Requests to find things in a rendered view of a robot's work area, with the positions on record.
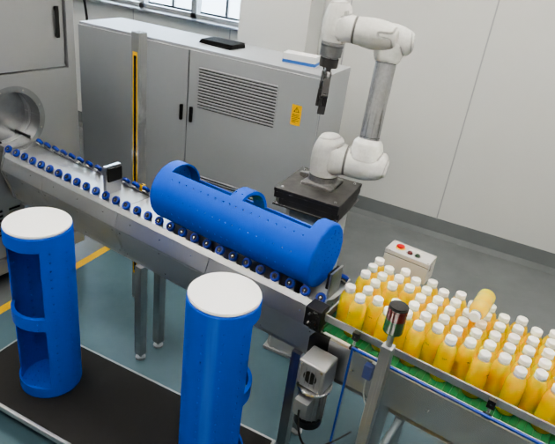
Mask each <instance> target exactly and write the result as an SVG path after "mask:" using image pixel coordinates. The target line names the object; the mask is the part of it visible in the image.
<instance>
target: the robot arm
mask: <svg viewBox="0 0 555 444"><path fill-rule="evenodd" d="M414 41H415V33H414V32H412V31H411V30H410V29H408V28H407V27H405V26H401V25H399V24H395V23H390V22H388V21H386V20H383V19H380V18H369V17H360V16H356V15H353V14H352V6H351V3H350V2H347V1H344V0H334V1H332V2H331V3H330V4H329V6H328V9H327V10H326V13H325V17H324V20H323V24H322V42H321V48H320V55H321V58H320V62H319V65H320V66H322V67H323V69H322V75H321V80H320V84H319V89H318V93H317V97H316V102H315V105H316V106H318V109H317V114H319V115H324V112H325V108H326V104H327V99H328V97H329V84H330V80H331V76H332V73H331V69H336V68H337V66H338V62H339V59H338V58H341V55H342V52H343V49H344V44H345V43H351V44H354V45H358V46H360V47H362V48H367V49H372V50H373V51H374V60H375V65H374V73H373V76H372V81H371V85H370V89H369V94H368V98H367V103H366V110H365V114H364V118H363V122H362V127H361V131H360V135H359V137H357V138H355V139H354V141H353V143H352V146H349V145H348V144H345V143H344V139H343V138H342V137H341V136H340V135H338V134H337V133H335V132H324V133H322V134H321V135H320V136H319V137H318V139H317V141H316V142H315V144H314V147H313V150H312V154H311V159H310V169H309V171H300V175H301V176H303V177H305V179H304V180H301V182H300V183H301V184H303V185H308V186H311V187H314V188H317V189H322V190H325V191H327V192H329V193H332V192H333V190H334V189H335V188H336V187H337V186H339V185H340V184H342V183H343V182H344V180H342V179H339V178H338V176H339V175H345V176H348V177H351V178H355V179H359V180H364V181H375V180H379V179H381V178H384V177H385V174H386V172H387V170H388V167H389V156H388V155H387V154H386V153H383V144H382V142H381V140H380V136H381V129H382V124H383V121H384V116H385V113H386V108H387V105H388V101H389V95H390V90H391V86H392V83H393V78H394V75H395V70H396V65H397V64H399V63H400V61H401V59H402V58H403V56H407V55H409V54H410V53H411V52H412V50H413V48H414Z"/></svg>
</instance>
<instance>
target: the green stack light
mask: <svg viewBox="0 0 555 444"><path fill-rule="evenodd" d="M404 326H405V323H404V324H394V323H393V322H390V321H389V320H388V319H387V317H386V318H385V321H384V324H383V331H384V332H385V333H386V334H387V335H389V336H391V337H399V336H401V335H402V334H403V329H404Z"/></svg>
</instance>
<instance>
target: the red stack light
mask: <svg viewBox="0 0 555 444"><path fill-rule="evenodd" d="M408 313H409V312H408ZM408 313H405V314H398V313H396V312H394V311H393V310H391V309H390V307H389V305H388V311H387V314H386V317H387V319H388V320H389V321H390V322H393V323H394V324H404V323H406V320H407V317H408Z"/></svg>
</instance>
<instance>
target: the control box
mask: <svg viewBox="0 0 555 444"><path fill-rule="evenodd" d="M397 244H403V243H402V242H399V241H397V240H394V241H392V242H391V243H390V244H389V245H388V246H387V247H386V248H385V253H384V256H383V259H384V260H385V261H384V267H385V266H386V265H390V266H392V267H394V272H395V273H396V274H400V272H401V268H408V269H410V270H411V274H410V277H411V278H412V277H418V278H420V279H421V283H420V284H422V285H424V284H425V282H426V281H427V280H428V279H429V277H430V276H431V275H432V273H433V268H434V265H435V261H436V259H437V256H435V255H431V254H428V253H426V252H424V251H422V250H419V249H417V248H414V247H411V246H409V245H406V244H403V245H404V246H405V248H402V249H400V248H399V247H398V246H397ZM409 250H410V251H412V255H410V254H408V253H407V252H408V251H409ZM419 252H420V253H421V254H420V253H419ZM415 254H420V257H416V256H415ZM422 254H423V255H422Z"/></svg>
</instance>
